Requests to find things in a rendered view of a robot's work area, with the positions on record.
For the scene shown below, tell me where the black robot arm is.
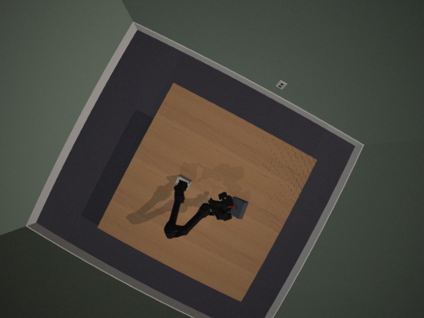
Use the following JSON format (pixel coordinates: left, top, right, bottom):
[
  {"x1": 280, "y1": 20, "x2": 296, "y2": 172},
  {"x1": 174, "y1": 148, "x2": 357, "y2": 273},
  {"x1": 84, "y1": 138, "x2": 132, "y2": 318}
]
[{"x1": 164, "y1": 180, "x2": 234, "y2": 239}]

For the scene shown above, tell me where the grey sloped panel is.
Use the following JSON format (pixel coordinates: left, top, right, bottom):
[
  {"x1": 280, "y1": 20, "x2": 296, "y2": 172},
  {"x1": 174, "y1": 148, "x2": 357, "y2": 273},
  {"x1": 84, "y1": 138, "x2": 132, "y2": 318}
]
[{"x1": 229, "y1": 197, "x2": 248, "y2": 219}]

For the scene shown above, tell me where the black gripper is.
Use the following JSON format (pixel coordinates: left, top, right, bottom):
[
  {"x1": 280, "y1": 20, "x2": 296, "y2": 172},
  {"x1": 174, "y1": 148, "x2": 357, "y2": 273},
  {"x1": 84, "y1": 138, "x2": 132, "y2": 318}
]
[{"x1": 219, "y1": 192, "x2": 232, "y2": 221}]

